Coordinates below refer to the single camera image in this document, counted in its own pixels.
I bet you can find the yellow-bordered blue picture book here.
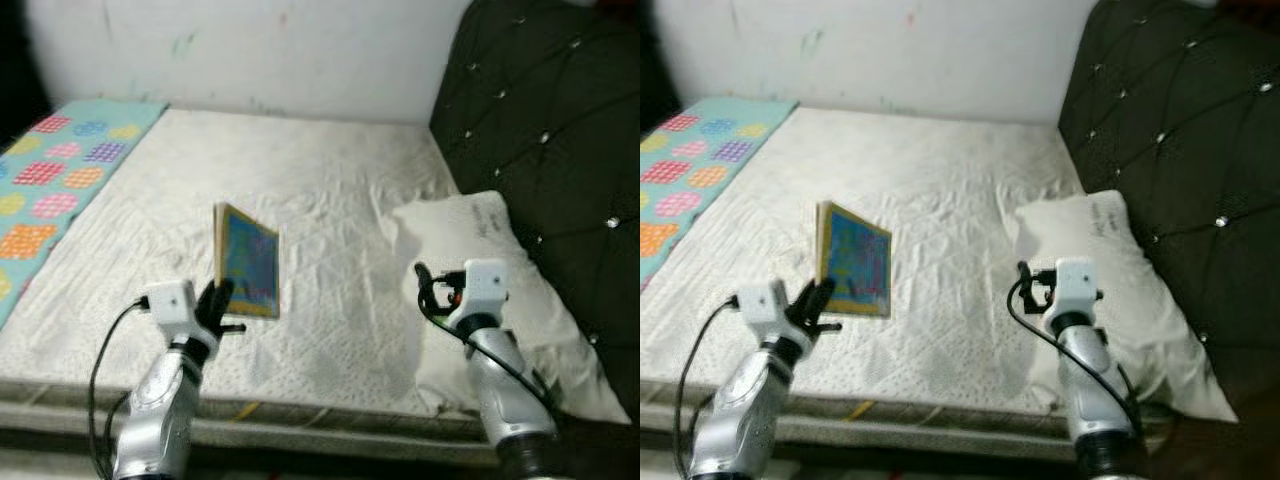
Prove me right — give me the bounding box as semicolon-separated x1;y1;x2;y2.
213;202;282;320
815;200;893;320

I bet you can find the white pillow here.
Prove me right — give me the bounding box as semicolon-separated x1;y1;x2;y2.
1013;190;1239;423
392;190;631;426

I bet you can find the white grey-speckled quilted mattress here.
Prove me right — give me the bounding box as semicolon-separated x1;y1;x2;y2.
0;108;633;471
640;105;1241;463

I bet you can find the teal blanket with colourful shapes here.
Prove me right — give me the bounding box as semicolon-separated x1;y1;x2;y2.
0;97;169;331
640;96;799;291

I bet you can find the black tufted headboard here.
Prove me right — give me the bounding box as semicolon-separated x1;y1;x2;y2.
1058;0;1280;401
430;0;641;421

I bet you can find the dark wooden cabinet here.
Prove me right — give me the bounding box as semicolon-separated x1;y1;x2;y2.
0;0;51;151
640;0;666;131

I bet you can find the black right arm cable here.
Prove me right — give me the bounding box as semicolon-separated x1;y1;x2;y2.
1005;275;1143;436
415;290;561;426

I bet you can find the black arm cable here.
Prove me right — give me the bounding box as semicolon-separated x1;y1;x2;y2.
88;295;151;480
1005;275;1143;436
672;295;741;480
415;290;561;426

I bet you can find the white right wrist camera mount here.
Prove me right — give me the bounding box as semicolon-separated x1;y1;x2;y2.
1049;257;1100;321
461;259;510;323

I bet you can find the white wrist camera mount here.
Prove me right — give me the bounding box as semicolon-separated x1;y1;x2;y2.
143;280;197;336
737;280;791;336
461;259;510;323
1049;257;1100;321

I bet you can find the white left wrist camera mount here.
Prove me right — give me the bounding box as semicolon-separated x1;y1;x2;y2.
143;280;197;336
737;280;791;336

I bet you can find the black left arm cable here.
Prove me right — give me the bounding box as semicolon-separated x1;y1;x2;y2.
88;295;151;480
672;295;741;480

